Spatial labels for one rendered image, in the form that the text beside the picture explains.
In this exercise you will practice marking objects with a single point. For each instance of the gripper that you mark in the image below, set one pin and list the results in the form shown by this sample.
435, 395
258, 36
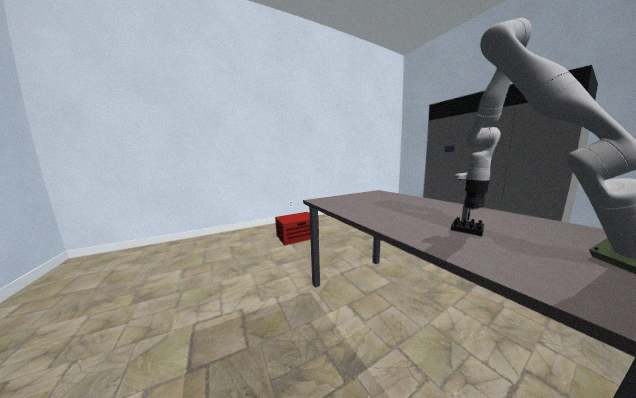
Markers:
476, 187

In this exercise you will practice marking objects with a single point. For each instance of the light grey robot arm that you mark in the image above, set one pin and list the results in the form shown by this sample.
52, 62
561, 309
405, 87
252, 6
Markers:
555, 93

